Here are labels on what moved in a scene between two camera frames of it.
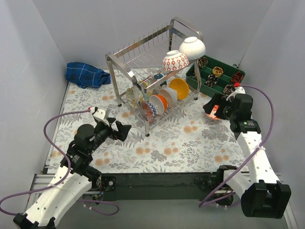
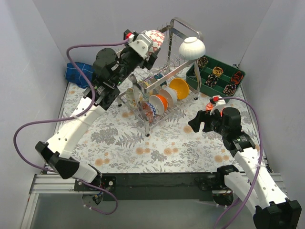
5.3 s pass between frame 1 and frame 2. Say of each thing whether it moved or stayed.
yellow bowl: stayed
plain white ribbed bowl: stayed
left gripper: moved
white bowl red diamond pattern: moved
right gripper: moved
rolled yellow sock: stayed
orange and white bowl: stayed
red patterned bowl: stayed
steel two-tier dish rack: stayed
